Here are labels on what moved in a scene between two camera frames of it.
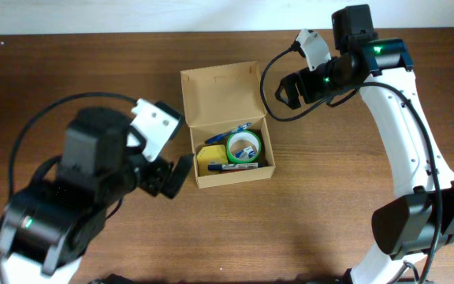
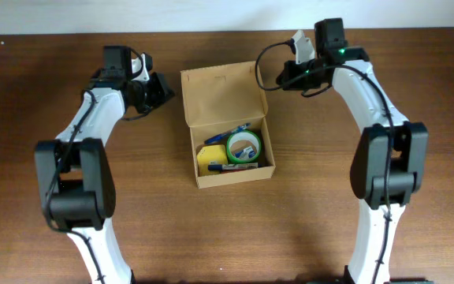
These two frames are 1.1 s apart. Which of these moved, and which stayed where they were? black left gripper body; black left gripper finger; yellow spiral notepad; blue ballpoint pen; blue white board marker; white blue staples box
Moved: black left gripper finger; black left gripper body
Stayed: white blue staples box; blue white board marker; yellow spiral notepad; blue ballpoint pen
